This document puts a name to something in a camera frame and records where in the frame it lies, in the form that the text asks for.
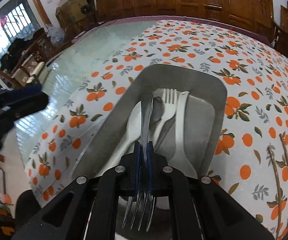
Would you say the white plastic fork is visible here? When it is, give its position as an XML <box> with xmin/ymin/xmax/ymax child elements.
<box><xmin>153</xmin><ymin>88</ymin><xmax>178</xmax><ymax>147</ymax></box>

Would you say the metal fork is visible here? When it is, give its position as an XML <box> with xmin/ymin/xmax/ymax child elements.
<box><xmin>122</xmin><ymin>92</ymin><xmax>154</xmax><ymax>230</ymax></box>

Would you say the white plastic spoon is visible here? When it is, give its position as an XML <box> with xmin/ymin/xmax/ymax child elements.
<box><xmin>169</xmin><ymin>91</ymin><xmax>197</xmax><ymax>179</ymax></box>

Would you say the cluttered wooden chair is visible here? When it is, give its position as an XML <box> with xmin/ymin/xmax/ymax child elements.
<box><xmin>0</xmin><ymin>28</ymin><xmax>55</xmax><ymax>88</ymax></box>

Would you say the white ceramic soup spoon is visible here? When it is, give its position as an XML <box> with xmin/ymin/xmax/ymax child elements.
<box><xmin>96</xmin><ymin>102</ymin><xmax>141</xmax><ymax>177</ymax></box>

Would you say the small metal spoon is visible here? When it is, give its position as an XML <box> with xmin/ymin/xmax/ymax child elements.
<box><xmin>150</xmin><ymin>96</ymin><xmax>164</xmax><ymax>125</ymax></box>

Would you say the clear plastic bag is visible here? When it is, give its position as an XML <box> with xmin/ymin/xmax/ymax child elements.
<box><xmin>46</xmin><ymin>24</ymin><xmax>66</xmax><ymax>47</ymax></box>

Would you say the window with grille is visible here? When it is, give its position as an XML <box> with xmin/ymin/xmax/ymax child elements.
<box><xmin>0</xmin><ymin>0</ymin><xmax>44</xmax><ymax>87</ymax></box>

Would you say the grey rectangular tray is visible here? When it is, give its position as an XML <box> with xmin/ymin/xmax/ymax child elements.
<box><xmin>71</xmin><ymin>63</ymin><xmax>228</xmax><ymax>240</ymax></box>

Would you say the cardboard boxes stack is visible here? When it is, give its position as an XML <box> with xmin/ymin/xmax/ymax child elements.
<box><xmin>55</xmin><ymin>0</ymin><xmax>98</xmax><ymax>39</ymax></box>

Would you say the orange print tablecloth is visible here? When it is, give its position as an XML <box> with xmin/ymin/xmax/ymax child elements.
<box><xmin>26</xmin><ymin>20</ymin><xmax>288</xmax><ymax>239</ymax></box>

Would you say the carved wooden bench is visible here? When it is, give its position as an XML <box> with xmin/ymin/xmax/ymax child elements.
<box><xmin>94</xmin><ymin>0</ymin><xmax>288</xmax><ymax>63</ymax></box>

